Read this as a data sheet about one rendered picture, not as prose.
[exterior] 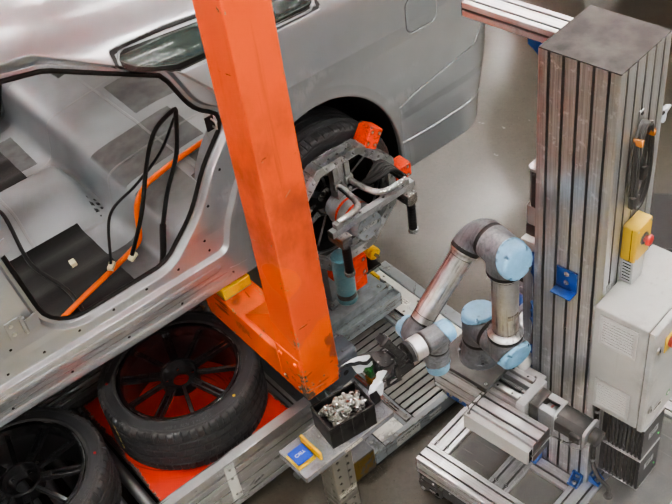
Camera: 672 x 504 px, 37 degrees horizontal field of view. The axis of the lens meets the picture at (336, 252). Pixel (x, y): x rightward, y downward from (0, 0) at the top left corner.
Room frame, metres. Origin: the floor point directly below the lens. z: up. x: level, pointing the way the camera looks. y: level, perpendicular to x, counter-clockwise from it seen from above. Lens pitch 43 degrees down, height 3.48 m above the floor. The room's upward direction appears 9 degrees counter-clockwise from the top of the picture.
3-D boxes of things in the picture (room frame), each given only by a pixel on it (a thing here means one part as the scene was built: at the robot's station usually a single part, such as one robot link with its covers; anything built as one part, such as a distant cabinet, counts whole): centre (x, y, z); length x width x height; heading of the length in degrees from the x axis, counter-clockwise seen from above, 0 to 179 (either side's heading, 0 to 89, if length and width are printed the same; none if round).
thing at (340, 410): (2.32, 0.07, 0.51); 0.20 x 0.14 x 0.13; 115
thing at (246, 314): (2.79, 0.36, 0.69); 0.52 x 0.17 x 0.35; 33
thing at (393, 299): (3.24, 0.04, 0.13); 0.50 x 0.36 x 0.10; 123
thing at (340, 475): (2.27, 0.13, 0.21); 0.10 x 0.10 x 0.42; 33
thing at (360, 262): (3.13, -0.03, 0.48); 0.16 x 0.12 x 0.17; 33
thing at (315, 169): (3.10, -0.05, 0.85); 0.54 x 0.07 x 0.54; 123
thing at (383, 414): (2.29, 0.11, 0.44); 0.43 x 0.17 x 0.03; 123
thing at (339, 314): (3.24, 0.04, 0.32); 0.40 x 0.30 x 0.28; 123
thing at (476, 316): (2.23, -0.44, 0.98); 0.13 x 0.12 x 0.14; 26
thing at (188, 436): (2.68, 0.70, 0.39); 0.66 x 0.66 x 0.24
